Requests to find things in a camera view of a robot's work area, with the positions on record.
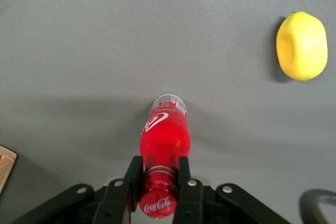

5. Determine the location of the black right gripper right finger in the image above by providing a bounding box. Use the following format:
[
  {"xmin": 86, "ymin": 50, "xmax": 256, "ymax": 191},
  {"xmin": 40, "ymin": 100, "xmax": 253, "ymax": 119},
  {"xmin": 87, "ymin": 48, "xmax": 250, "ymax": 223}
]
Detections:
[{"xmin": 172, "ymin": 155, "xmax": 205, "ymax": 224}]

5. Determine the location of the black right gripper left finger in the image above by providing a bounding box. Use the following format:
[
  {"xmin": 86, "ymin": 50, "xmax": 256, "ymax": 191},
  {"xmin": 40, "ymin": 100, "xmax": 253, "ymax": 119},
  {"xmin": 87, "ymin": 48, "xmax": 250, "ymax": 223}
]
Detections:
[{"xmin": 93, "ymin": 155, "xmax": 144, "ymax": 224}]

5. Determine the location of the red coke bottle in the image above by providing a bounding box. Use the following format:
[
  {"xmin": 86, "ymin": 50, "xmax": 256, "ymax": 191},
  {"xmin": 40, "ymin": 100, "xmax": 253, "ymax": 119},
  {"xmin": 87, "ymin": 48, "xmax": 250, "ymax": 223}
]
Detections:
[{"xmin": 138, "ymin": 94, "xmax": 192, "ymax": 220}]

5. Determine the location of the wooden drawer cabinet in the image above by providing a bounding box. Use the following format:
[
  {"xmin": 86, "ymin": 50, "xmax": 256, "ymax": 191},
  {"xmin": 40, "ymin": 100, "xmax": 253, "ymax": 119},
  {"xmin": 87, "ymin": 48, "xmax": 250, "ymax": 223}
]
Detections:
[{"xmin": 0, "ymin": 144, "xmax": 17, "ymax": 195}]

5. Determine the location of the yellow lemon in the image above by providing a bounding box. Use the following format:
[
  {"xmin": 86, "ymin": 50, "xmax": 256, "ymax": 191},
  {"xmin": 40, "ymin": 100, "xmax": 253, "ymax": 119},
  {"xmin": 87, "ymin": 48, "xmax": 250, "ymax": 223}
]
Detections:
[{"xmin": 276, "ymin": 10, "xmax": 329, "ymax": 81}]

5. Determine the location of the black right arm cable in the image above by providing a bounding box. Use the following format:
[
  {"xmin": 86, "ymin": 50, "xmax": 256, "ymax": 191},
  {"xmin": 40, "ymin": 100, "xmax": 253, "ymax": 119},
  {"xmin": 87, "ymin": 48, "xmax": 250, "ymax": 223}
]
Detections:
[{"xmin": 298, "ymin": 188, "xmax": 336, "ymax": 224}]

